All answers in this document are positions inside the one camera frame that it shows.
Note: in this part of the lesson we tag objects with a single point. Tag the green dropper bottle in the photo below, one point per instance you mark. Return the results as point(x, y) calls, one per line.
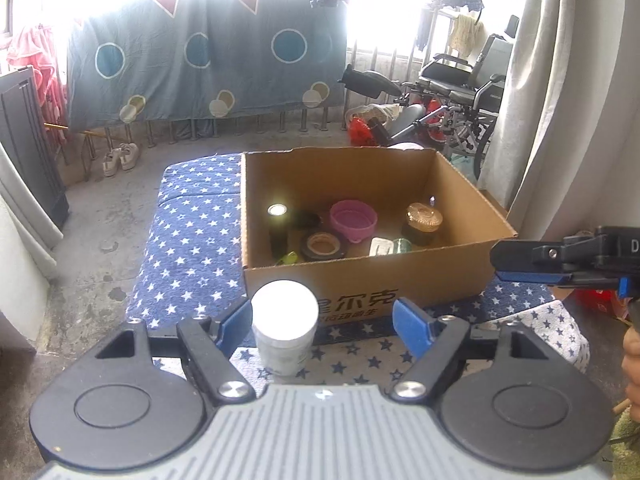
point(401, 245)

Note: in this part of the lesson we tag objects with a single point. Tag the black folded panel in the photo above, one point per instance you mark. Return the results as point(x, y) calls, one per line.
point(24, 138)

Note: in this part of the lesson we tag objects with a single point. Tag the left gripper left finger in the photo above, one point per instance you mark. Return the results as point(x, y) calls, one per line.
point(139, 395)

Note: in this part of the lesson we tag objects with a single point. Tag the black wheelchair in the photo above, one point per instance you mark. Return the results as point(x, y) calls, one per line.
point(459, 102)

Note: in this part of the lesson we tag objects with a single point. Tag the pink silicone bowl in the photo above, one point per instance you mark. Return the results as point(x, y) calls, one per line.
point(354, 219)

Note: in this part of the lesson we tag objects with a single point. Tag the brown cardboard box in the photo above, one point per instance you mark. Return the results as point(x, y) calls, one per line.
point(454, 266)

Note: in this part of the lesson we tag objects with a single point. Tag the black scooter seat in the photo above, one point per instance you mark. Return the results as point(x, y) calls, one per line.
point(369, 83)

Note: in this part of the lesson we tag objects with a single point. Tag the blue hanging bedsheet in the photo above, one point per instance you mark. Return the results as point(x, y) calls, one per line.
point(174, 60)

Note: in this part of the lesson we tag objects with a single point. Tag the red hanging cloth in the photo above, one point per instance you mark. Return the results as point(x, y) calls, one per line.
point(33, 47)

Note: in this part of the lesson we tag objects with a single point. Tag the red plastic bag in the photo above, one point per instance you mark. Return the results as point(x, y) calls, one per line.
point(359, 133)

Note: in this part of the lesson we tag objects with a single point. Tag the person's right hand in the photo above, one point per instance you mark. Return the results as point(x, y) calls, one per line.
point(631, 368)

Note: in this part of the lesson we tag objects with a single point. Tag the star pattern table cloth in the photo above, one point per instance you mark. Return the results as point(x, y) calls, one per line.
point(192, 265)

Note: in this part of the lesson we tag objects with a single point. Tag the white supplement bottle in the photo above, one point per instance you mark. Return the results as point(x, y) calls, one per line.
point(285, 318)

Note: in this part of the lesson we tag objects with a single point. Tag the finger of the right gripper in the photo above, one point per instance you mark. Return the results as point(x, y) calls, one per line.
point(540, 277)
point(527, 256)

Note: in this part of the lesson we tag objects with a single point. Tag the grey curtain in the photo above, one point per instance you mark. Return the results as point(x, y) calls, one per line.
point(564, 157)

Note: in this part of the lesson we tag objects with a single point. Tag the gold lid dark jar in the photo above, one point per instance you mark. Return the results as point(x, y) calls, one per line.
point(422, 222)

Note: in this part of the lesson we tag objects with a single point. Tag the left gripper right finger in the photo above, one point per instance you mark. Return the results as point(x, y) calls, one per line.
point(505, 396)

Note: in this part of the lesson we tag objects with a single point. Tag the black tape roll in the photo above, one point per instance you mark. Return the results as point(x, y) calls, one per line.
point(322, 245)

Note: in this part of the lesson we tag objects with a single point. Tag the black oval case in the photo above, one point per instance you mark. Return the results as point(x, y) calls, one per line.
point(305, 220)

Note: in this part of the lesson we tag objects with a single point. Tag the white shoes pair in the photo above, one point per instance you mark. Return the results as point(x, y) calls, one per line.
point(124, 158)

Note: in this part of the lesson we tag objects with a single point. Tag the green black tube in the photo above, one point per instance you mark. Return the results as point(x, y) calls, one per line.
point(280, 221)

